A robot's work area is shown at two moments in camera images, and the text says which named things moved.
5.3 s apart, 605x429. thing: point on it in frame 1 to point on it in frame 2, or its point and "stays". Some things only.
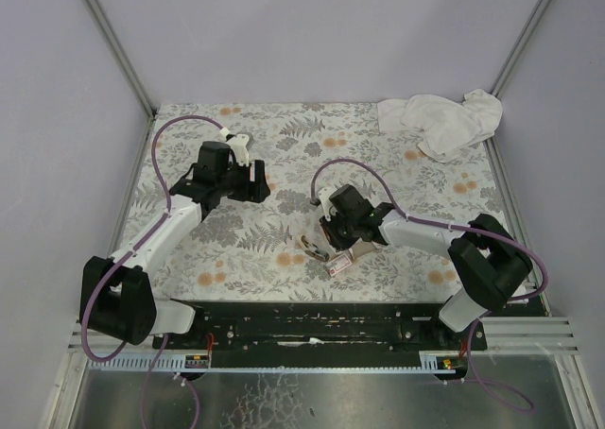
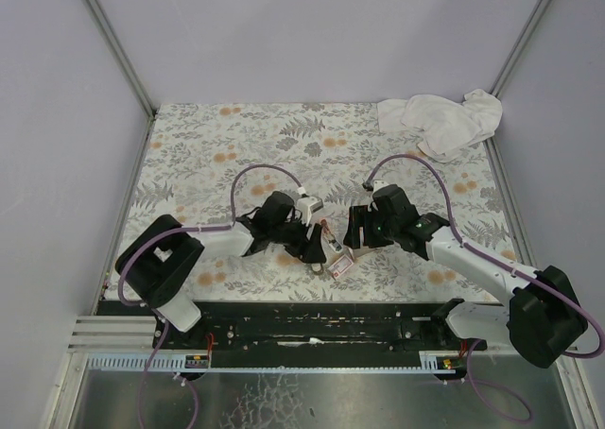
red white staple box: x=337 y=265 stays
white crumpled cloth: x=450 y=126 stays
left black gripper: x=257 y=180 to x=305 y=238
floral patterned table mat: x=277 y=248 stays
